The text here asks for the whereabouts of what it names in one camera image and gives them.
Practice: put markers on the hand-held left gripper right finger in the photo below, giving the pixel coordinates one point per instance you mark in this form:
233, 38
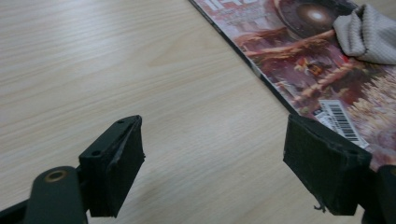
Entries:
327, 165

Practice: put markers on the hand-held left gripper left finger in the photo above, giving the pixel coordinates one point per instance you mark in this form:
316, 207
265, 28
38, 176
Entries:
112, 165

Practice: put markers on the glossy illustrated magazine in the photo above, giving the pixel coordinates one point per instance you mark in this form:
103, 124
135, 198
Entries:
280, 62

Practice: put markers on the white cloth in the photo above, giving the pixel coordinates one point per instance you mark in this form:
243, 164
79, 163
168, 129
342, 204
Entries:
370, 34

